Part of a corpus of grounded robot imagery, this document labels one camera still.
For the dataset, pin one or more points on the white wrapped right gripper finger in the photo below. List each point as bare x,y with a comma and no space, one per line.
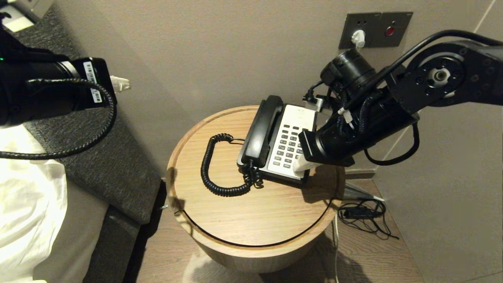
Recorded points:
304,162
304,168

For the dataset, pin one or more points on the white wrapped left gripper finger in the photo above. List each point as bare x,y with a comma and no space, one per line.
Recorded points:
122,86
119,80

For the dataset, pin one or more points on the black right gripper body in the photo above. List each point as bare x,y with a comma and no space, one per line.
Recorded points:
318,145

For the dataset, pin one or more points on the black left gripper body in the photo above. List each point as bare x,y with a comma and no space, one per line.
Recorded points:
103,70

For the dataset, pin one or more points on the telephone base with keypad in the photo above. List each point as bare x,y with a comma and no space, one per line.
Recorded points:
287,137

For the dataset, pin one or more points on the black telephone handset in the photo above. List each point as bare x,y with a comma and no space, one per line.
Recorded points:
261,133

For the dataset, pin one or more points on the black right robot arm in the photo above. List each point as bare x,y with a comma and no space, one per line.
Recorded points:
467,78

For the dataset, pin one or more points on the folded umbrella white tip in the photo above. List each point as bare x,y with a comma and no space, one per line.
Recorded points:
357,192

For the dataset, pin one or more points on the round wooden side table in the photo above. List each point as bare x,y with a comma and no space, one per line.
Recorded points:
251,224

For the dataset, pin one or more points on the grey fabric headboard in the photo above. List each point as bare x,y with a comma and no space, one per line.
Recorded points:
106,177

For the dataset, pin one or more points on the white power plug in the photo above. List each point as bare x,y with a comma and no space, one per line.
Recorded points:
358,38

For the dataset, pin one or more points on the beige mattress side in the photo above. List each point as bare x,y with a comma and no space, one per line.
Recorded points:
74,236

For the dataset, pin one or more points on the white bed linen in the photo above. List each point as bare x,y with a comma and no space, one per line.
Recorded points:
27,212

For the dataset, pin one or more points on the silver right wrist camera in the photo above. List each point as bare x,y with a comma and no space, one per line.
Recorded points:
314,104

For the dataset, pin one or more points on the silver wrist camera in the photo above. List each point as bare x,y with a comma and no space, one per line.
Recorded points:
314,104
23,15

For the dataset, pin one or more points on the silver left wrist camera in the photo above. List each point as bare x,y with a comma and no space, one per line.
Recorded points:
23,15

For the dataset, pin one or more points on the grey wall socket panel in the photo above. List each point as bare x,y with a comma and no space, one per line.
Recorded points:
347,23

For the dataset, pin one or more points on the grey switch panel red button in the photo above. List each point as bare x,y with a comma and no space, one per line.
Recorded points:
397,37

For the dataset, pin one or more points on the dark grey bed frame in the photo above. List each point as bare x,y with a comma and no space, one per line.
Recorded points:
112,247

